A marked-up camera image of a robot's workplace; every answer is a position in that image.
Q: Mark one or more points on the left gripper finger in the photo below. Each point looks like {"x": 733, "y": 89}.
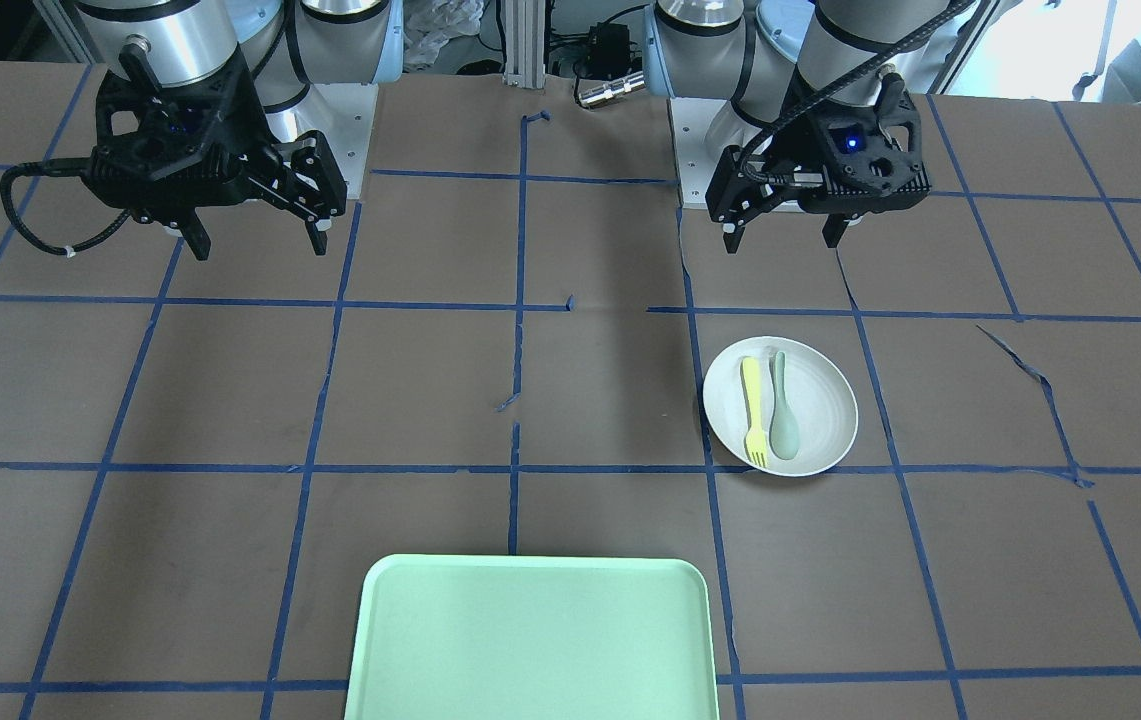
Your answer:
{"x": 834, "y": 228}
{"x": 733, "y": 200}

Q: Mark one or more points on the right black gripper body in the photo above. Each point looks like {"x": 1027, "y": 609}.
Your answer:
{"x": 264, "y": 152}

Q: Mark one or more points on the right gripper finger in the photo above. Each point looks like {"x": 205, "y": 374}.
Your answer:
{"x": 304, "y": 179}
{"x": 193, "y": 233}

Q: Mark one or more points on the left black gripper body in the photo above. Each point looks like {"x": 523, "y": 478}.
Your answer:
{"x": 798, "y": 143}

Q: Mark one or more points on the white round plate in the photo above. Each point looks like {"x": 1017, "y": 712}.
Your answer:
{"x": 818, "y": 393}

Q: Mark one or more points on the yellow plastic fork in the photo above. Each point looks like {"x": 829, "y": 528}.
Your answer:
{"x": 755, "y": 439}

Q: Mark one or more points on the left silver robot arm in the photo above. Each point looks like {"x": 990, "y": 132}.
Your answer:
{"x": 817, "y": 101}

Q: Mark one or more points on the grey green plastic spoon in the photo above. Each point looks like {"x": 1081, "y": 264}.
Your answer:
{"x": 784, "y": 431}

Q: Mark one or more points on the light green tray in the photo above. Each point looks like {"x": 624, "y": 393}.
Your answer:
{"x": 532, "y": 637}

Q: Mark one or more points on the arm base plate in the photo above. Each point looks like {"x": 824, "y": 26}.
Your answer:
{"x": 345, "y": 114}
{"x": 701, "y": 129}

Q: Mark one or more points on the aluminium frame post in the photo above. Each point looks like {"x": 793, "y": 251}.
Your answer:
{"x": 524, "y": 25}

